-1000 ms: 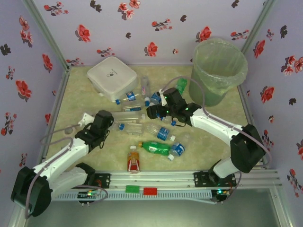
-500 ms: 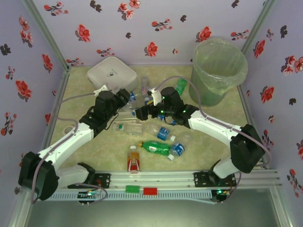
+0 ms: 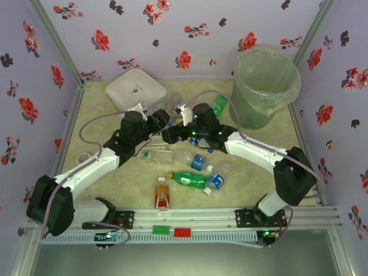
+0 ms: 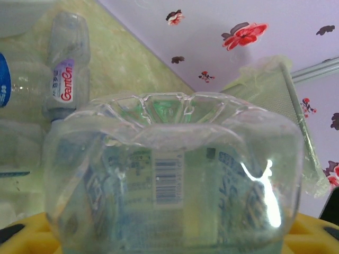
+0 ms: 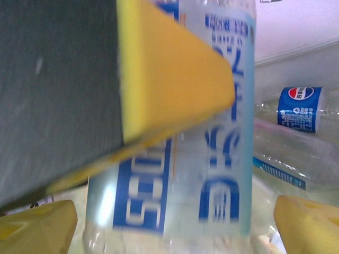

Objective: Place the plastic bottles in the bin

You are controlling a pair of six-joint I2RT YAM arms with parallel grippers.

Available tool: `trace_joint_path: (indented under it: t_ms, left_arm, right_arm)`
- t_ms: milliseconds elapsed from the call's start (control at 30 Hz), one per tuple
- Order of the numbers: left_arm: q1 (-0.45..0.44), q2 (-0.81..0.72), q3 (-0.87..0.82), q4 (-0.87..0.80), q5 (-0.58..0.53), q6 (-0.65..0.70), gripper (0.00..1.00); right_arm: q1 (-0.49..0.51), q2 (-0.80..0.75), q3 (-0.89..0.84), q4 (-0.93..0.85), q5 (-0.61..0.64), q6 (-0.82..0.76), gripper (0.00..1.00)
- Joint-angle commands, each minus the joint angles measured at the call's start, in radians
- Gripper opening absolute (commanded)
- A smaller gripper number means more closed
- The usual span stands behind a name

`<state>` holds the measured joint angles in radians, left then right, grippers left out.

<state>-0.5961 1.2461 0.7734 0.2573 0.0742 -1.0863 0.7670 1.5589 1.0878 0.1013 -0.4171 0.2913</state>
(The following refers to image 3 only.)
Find clear plastic package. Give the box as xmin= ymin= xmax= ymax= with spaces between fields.
xmin=137 ymin=135 xmax=173 ymax=150

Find clear bottle green neck band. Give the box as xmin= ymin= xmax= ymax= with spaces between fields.
xmin=137 ymin=148 xmax=175 ymax=165

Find green bottle orange cap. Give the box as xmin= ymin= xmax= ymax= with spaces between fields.
xmin=212 ymin=94 xmax=229 ymax=117

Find blue label bottle white cap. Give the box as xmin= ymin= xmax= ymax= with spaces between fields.
xmin=174 ymin=149 xmax=215 ymax=173

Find green bottle yellow cap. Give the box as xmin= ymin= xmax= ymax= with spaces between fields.
xmin=168 ymin=171 xmax=208 ymax=191

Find orange juice bottle white cap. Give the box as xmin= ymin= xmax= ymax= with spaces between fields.
xmin=154 ymin=177 xmax=171 ymax=212

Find crushed blue label bottle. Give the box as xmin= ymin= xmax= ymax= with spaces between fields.
xmin=203 ymin=162 xmax=235 ymax=196

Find bin with green liner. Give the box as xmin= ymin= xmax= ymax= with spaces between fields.
xmin=229 ymin=45 xmax=302 ymax=130

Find white square plastic container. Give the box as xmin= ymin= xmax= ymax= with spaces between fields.
xmin=105 ymin=68 xmax=167 ymax=113

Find controller circuit board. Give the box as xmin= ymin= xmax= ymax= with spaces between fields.
xmin=256 ymin=229 xmax=281 ymax=248
xmin=94 ymin=231 xmax=121 ymax=251

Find aluminium table side rail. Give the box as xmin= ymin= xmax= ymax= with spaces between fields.
xmin=288 ymin=102 xmax=327 ymax=206
xmin=50 ymin=83 xmax=86 ymax=179

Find aluminium mounting rail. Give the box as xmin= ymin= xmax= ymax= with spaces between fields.
xmin=28 ymin=206 xmax=342 ymax=231

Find white slotted cable duct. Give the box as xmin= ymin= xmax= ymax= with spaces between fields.
xmin=40 ymin=231 xmax=257 ymax=245

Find grey looped base cable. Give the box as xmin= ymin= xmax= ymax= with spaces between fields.
xmin=86 ymin=220 xmax=132 ymax=248
xmin=240 ymin=206 xmax=294 ymax=250

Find aluminium frame post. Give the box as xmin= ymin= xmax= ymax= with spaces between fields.
xmin=292 ymin=0 xmax=338 ymax=66
xmin=8 ymin=229 xmax=43 ymax=276
xmin=327 ymin=228 xmax=359 ymax=276
xmin=25 ymin=0 xmax=86 ymax=86

